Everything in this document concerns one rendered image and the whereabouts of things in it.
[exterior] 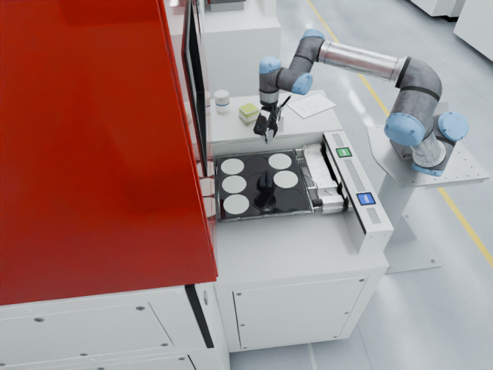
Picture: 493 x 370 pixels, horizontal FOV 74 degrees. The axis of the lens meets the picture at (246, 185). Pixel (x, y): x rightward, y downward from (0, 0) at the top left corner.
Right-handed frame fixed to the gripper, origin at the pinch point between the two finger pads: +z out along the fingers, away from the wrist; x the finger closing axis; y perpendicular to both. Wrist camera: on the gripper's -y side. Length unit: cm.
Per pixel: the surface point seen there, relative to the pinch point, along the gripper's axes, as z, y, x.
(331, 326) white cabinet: 70, -35, -47
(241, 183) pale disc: 9.2, -17.9, 4.2
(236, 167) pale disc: 9.2, -9.4, 10.4
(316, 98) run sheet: 2.4, 44.2, -10.4
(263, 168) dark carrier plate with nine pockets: 9.3, -6.0, -1.0
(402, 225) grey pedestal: 79, 45, -74
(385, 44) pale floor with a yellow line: 99, 356, -33
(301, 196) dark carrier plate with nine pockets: 9.3, -15.6, -20.7
